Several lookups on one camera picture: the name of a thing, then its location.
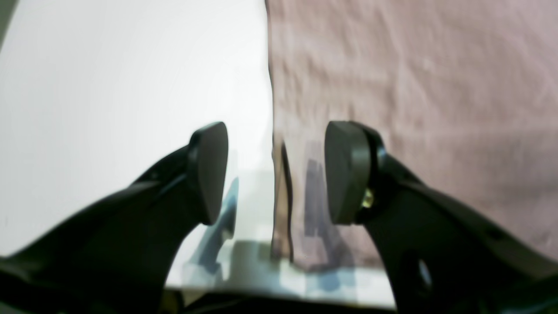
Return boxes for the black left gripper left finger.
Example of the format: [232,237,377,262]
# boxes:
[0,122,228,314]

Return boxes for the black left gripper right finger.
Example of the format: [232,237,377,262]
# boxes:
[324,121,558,314]

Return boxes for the mauve T-shirt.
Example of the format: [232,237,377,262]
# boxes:
[265,0,558,272]

